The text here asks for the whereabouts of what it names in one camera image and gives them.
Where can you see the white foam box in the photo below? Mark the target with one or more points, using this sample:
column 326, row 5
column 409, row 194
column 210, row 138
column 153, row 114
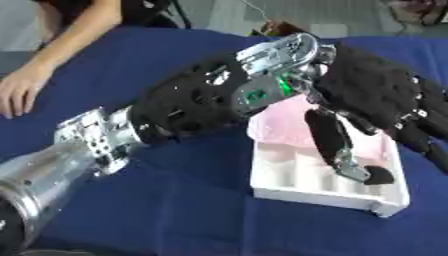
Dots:
column 303, row 186

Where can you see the brown and yellow object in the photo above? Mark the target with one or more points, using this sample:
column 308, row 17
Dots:
column 274, row 28

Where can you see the person's hand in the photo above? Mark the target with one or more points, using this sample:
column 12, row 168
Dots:
column 20, row 88

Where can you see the silver and black robot left arm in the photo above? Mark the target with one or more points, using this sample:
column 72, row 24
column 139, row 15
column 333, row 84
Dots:
column 192, row 100

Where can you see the person's forearm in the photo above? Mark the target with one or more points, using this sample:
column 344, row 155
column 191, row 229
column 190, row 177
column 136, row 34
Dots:
column 79, row 33

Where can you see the pink soft toy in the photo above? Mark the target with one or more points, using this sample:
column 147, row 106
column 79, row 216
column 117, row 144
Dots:
column 280, row 123

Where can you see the person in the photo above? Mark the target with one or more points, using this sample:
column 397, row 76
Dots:
column 140, row 11

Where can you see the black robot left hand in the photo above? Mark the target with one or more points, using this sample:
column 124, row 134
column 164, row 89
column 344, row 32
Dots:
column 379, row 90

